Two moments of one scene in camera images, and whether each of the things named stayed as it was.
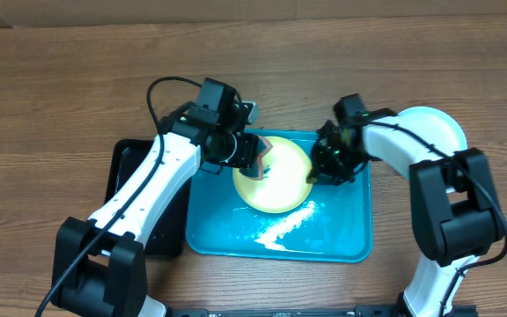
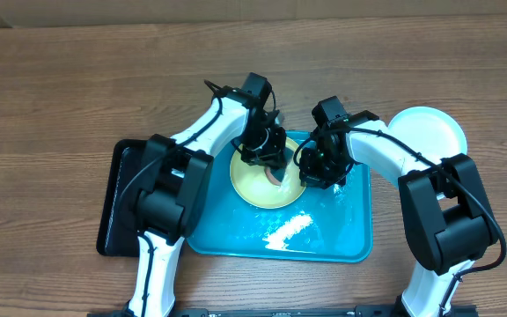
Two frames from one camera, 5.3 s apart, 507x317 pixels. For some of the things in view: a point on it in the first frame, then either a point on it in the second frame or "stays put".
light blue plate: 434,127 stays put
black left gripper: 249,153 -> 276,158
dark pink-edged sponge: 256,171 -> 275,175
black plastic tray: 169,238 -> 113,238
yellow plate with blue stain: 283,186 stays put
